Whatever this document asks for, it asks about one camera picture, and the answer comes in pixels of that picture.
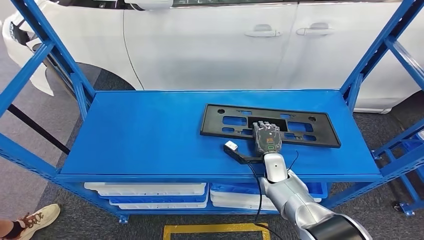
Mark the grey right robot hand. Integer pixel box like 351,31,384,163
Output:
252,120,283,157

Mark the black plastic plate bracket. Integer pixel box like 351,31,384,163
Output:
200,103,342,149

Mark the blue metal shelf rack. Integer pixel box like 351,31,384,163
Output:
370,127,424,217
0,0,424,224

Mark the blue plastic bin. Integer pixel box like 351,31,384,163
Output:
210,182,329,200
109,193,209,205

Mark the yellow floor tape square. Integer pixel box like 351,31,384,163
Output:
162,222,271,240

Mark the white car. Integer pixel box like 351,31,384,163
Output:
1,0,424,115

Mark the black floor tape line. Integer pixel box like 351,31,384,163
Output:
7,104,71,156

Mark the person's beige shoe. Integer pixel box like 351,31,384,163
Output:
13,203,62,240

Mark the person's leg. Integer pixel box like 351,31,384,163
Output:
0,218,24,240

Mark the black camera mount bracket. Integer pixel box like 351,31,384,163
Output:
223,145,266,166

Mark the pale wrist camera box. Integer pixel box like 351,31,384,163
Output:
224,140,239,154

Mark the black cable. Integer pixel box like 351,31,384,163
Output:
246,150,299,240

